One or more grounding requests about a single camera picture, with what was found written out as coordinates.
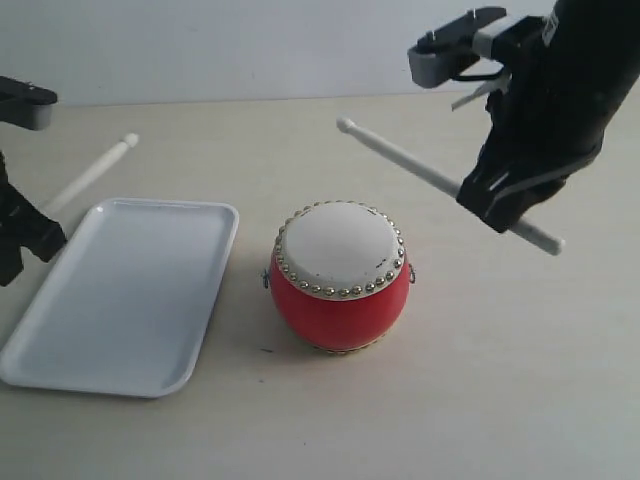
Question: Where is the white plastic tray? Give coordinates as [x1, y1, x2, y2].
[1, 198, 239, 399]

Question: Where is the white drumstick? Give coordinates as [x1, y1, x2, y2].
[336, 117, 566, 256]
[40, 133, 140, 215]

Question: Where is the red small drum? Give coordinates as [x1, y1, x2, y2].
[264, 200, 414, 354]

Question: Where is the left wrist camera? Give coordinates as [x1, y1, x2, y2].
[0, 76, 58, 131]

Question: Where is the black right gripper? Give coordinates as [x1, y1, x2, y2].
[456, 1, 639, 233]

